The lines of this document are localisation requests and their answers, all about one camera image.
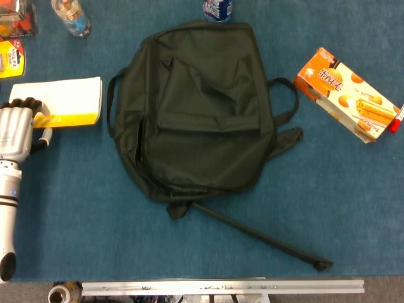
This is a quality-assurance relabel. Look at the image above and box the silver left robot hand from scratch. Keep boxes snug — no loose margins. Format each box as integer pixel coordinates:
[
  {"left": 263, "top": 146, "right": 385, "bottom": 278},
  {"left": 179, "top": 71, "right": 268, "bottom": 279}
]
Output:
[{"left": 0, "top": 97, "right": 54, "bottom": 165}]

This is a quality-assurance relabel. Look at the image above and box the white and yellow book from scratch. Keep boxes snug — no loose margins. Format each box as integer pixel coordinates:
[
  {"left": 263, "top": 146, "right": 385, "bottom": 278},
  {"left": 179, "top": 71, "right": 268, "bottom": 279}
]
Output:
[{"left": 8, "top": 76, "right": 104, "bottom": 129}]

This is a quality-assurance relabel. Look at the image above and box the black fabric backpack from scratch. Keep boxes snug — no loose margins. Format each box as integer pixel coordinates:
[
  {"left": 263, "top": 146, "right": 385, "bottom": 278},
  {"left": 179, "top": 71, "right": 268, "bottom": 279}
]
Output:
[{"left": 106, "top": 19, "right": 334, "bottom": 271}]

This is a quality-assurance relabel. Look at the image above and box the yellow blister pack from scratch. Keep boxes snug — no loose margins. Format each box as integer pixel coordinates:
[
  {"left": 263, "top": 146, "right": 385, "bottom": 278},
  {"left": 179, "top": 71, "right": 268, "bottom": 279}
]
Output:
[{"left": 0, "top": 39, "right": 27, "bottom": 80}]

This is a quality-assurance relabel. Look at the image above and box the boxed orange black toy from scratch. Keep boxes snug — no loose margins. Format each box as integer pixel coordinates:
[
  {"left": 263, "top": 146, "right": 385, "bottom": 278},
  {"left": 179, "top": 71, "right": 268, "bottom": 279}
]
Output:
[{"left": 0, "top": 0, "right": 39, "bottom": 39}]

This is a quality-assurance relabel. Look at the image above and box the clear plastic jar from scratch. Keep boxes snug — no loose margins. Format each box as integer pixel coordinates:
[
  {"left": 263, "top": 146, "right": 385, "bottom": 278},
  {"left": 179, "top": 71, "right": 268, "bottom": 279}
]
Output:
[{"left": 50, "top": 0, "right": 92, "bottom": 39}]

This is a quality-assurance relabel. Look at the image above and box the blue felt table cover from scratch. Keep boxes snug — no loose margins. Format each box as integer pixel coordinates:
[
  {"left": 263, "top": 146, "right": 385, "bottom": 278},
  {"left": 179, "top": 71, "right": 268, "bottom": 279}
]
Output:
[{"left": 0, "top": 0, "right": 404, "bottom": 282}]

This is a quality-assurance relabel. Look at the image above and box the tape roll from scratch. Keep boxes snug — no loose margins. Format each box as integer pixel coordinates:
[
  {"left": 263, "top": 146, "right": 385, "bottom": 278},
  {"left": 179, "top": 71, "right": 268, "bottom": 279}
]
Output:
[{"left": 47, "top": 282, "right": 83, "bottom": 303}]

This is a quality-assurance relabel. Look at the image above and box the blue drink bottle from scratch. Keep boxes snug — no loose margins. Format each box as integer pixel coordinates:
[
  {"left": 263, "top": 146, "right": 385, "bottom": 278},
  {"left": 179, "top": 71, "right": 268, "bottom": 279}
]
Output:
[{"left": 203, "top": 0, "right": 234, "bottom": 23}]

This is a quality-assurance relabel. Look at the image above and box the orange egg roll box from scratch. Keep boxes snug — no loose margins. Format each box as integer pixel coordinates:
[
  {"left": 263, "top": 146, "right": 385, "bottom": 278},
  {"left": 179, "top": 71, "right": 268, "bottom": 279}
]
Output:
[{"left": 292, "top": 47, "right": 401, "bottom": 145}]

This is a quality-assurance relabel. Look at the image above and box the red capped white marker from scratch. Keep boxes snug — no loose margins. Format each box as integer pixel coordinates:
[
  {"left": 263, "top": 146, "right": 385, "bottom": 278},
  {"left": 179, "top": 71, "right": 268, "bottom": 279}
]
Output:
[{"left": 388, "top": 101, "right": 404, "bottom": 134}]

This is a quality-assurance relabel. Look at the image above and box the aluminium profile rail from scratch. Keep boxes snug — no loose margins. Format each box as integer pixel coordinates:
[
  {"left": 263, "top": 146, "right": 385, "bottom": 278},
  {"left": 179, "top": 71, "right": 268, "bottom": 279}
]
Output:
[{"left": 81, "top": 279, "right": 365, "bottom": 297}]

